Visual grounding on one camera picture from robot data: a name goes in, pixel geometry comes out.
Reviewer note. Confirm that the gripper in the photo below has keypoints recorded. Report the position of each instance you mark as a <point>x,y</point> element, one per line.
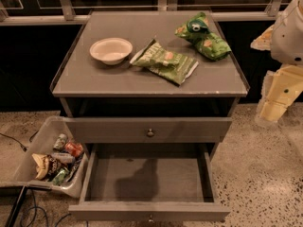
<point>289,38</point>

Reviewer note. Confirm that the grey drawer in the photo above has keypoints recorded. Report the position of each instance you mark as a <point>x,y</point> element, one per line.
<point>149,182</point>
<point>149,129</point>

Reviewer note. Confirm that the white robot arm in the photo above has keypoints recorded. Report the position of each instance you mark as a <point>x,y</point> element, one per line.
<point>284,39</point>

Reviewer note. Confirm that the grey wooden drawer cabinet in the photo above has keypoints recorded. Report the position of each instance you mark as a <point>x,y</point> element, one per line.
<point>88,88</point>

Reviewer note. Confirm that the green chip bag crumpled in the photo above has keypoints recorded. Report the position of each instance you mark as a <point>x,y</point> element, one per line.
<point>197,32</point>

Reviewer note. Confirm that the green chip bag flat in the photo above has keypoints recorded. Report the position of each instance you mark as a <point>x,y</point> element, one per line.
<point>172,66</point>

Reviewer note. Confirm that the metal window railing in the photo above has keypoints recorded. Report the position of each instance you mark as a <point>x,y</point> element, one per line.
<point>38,12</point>

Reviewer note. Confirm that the white paper bowl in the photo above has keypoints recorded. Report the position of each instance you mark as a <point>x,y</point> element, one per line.
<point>111,51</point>

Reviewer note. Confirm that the orange soda can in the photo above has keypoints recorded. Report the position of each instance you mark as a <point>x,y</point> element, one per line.
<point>75,149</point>

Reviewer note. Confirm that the green soda can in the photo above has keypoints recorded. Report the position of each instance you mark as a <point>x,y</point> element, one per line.
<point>60,142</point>

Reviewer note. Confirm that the clear plastic bin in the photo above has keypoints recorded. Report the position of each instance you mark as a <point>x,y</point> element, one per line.
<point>43,142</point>

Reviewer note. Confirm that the green snack packet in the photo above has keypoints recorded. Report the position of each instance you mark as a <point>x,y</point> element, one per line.
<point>59,178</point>

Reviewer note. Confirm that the brown snack bag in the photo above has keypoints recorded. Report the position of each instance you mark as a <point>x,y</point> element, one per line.
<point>46,166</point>

